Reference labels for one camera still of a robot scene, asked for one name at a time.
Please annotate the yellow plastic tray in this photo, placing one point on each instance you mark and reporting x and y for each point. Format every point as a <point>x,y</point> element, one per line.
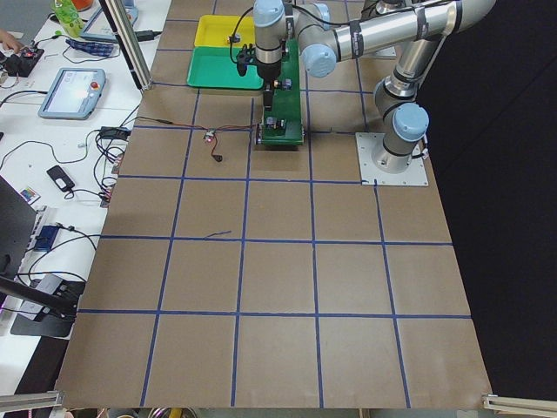
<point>215,30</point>

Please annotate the green push button switch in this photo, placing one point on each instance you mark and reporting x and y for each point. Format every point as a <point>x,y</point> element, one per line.
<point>275,124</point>

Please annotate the green plastic tray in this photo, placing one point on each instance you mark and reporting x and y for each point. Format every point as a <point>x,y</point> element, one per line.
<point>211,68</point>

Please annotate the green conveyor belt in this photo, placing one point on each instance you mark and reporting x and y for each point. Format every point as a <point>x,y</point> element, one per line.
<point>286,104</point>

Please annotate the aluminium frame post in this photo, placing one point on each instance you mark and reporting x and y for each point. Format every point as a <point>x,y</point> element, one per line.
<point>127,40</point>

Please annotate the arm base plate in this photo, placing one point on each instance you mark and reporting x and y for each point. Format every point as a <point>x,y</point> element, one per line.
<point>377,166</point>

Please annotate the black power adapter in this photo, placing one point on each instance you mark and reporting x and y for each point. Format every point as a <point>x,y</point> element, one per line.
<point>119,133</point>

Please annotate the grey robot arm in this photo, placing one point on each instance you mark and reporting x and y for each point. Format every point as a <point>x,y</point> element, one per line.
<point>420,28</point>

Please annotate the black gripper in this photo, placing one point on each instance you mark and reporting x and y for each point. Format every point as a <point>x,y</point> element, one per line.
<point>268,74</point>

